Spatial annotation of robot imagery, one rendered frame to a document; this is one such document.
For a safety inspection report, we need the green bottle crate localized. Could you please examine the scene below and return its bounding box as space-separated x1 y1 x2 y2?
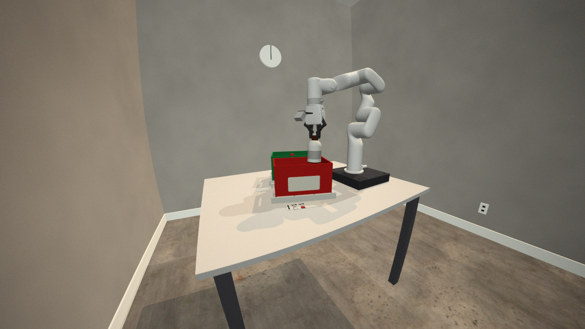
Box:
271 151 308 180

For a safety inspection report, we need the white bottle with grey label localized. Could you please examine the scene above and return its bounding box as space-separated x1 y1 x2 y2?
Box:
307 133 322 164

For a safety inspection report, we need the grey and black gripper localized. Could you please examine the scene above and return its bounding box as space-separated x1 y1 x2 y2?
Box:
304 104 327 139

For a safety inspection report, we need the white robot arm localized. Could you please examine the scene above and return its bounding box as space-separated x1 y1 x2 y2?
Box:
307 68 385 174

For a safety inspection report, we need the white paper strip with printed marks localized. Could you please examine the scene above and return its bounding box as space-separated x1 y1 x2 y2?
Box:
285 201 323 211

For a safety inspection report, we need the red crate with dividers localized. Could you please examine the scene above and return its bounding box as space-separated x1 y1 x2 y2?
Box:
273 157 333 197

